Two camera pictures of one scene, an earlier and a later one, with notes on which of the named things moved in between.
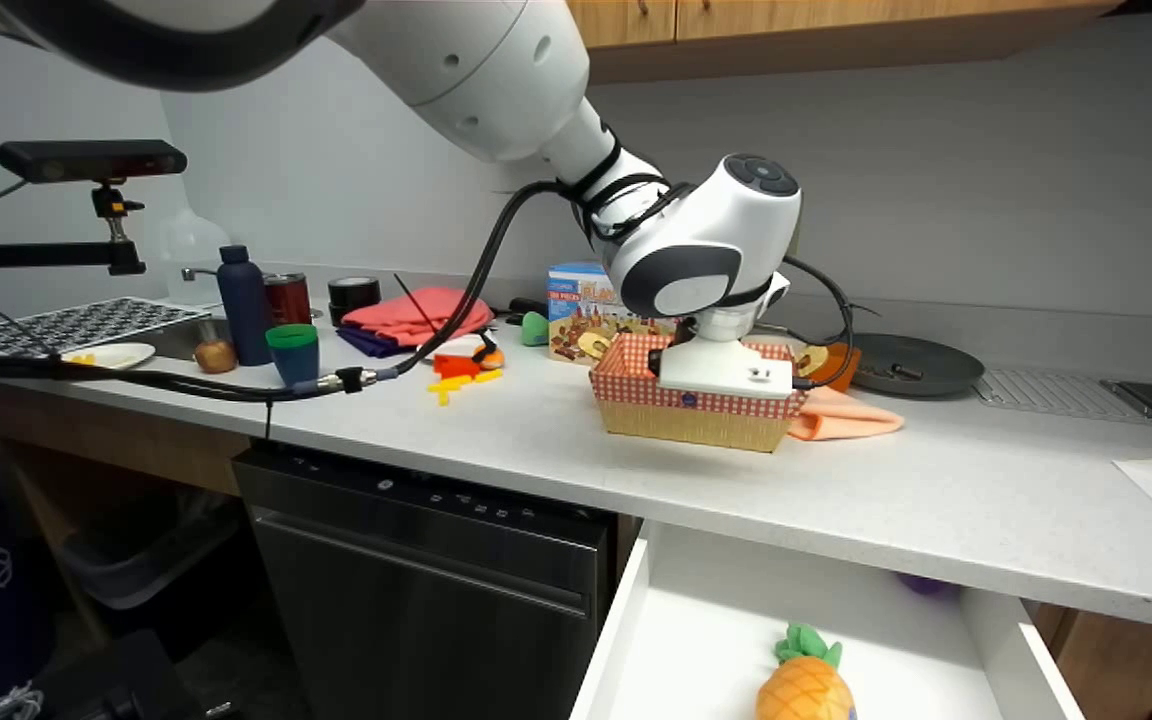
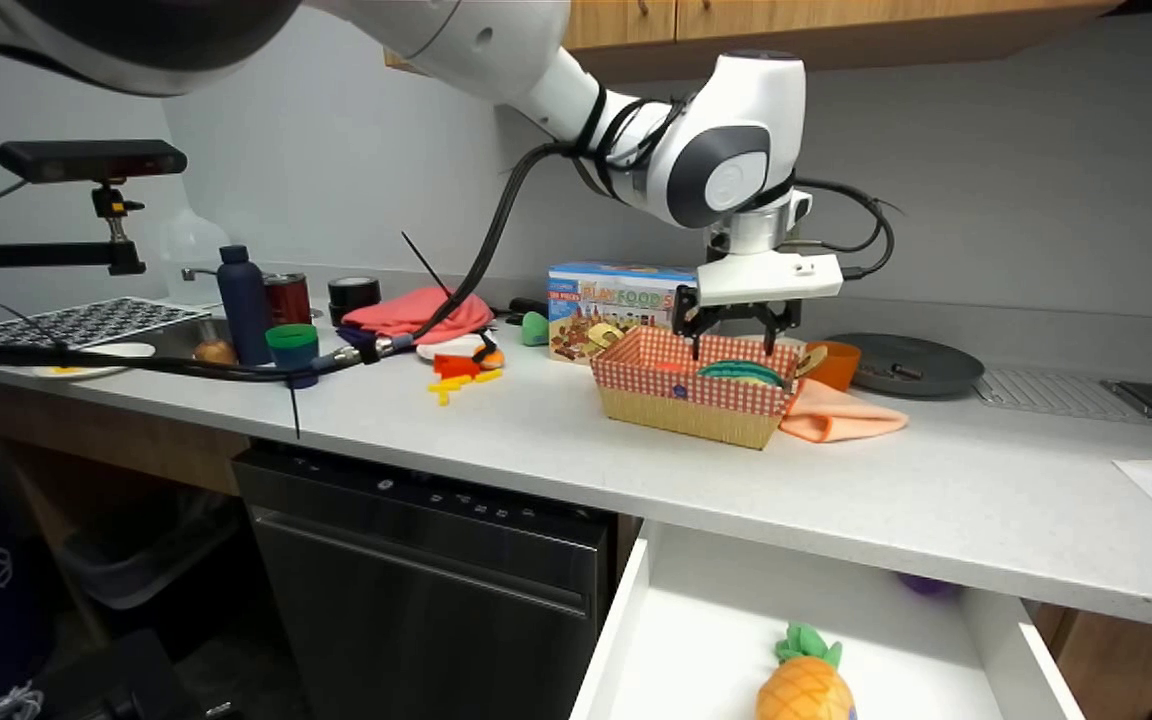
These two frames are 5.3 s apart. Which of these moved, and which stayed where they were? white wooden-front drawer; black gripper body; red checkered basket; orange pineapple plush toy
Moved: black gripper body
Stayed: red checkered basket; white wooden-front drawer; orange pineapple plush toy
